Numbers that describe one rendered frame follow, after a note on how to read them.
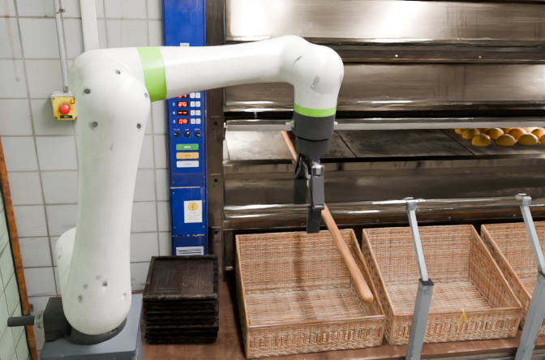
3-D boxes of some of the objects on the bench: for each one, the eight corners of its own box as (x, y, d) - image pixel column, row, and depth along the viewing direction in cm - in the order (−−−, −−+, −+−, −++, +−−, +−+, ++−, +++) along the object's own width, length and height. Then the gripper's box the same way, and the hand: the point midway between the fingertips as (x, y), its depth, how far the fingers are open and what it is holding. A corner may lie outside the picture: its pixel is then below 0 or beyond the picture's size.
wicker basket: (354, 276, 251) (360, 226, 241) (462, 271, 259) (473, 222, 249) (388, 348, 207) (397, 290, 196) (517, 338, 215) (533, 283, 204)
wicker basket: (232, 284, 242) (233, 233, 231) (348, 276, 251) (353, 226, 241) (244, 361, 197) (246, 302, 187) (384, 348, 207) (392, 290, 196)
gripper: (285, 116, 126) (280, 194, 134) (310, 156, 103) (302, 247, 112) (315, 116, 127) (308, 193, 136) (345, 156, 105) (335, 245, 113)
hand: (306, 213), depth 123 cm, fingers open, 13 cm apart
